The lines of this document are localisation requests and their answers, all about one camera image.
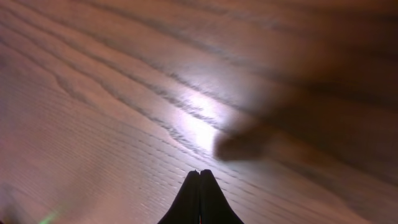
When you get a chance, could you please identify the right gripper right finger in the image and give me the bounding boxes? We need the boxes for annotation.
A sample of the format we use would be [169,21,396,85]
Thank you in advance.
[200,169,243,224]

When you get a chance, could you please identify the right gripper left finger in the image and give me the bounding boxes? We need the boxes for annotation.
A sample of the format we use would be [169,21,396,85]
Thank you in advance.
[158,170,200,224]

